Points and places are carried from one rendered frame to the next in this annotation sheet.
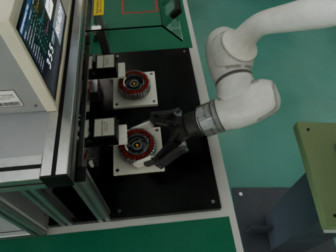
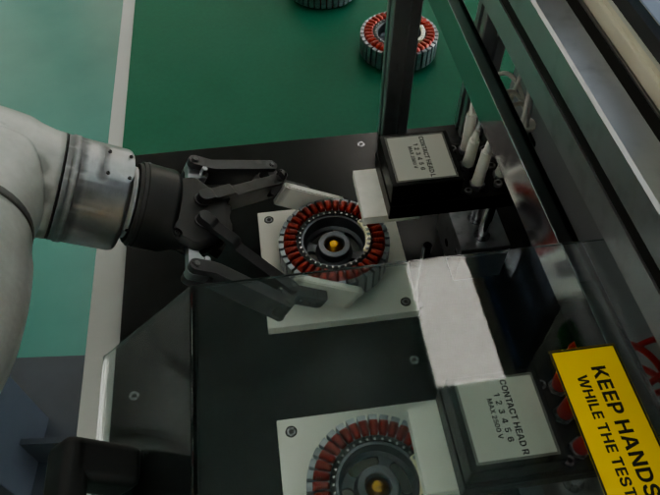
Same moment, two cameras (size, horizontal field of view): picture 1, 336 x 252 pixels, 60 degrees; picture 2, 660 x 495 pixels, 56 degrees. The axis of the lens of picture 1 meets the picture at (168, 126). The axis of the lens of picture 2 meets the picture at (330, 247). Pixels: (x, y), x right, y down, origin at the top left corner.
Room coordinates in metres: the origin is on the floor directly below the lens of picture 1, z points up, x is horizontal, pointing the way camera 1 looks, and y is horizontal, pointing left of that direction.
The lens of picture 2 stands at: (0.81, 0.07, 1.31)
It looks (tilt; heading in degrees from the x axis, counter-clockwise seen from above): 53 degrees down; 178
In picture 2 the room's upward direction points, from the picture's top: straight up
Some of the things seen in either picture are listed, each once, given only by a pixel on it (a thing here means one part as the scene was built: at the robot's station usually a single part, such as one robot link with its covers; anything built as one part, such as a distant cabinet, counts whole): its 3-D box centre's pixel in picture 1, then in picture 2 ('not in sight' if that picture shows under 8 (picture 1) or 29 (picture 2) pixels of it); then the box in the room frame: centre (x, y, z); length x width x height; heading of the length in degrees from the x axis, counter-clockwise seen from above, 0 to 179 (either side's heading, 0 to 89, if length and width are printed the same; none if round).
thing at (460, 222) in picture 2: (88, 151); (470, 235); (0.41, 0.24, 0.80); 0.08 x 0.05 x 0.06; 6
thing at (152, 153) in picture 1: (137, 146); (334, 247); (0.42, 0.09, 0.80); 0.11 x 0.11 x 0.04
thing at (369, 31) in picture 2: not in sight; (398, 40); (0.02, 0.20, 0.77); 0.11 x 0.11 x 0.04
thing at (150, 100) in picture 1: (134, 89); not in sight; (0.66, 0.12, 0.78); 0.15 x 0.15 x 0.01; 6
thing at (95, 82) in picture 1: (91, 88); not in sight; (0.65, 0.26, 0.80); 0.08 x 0.05 x 0.06; 6
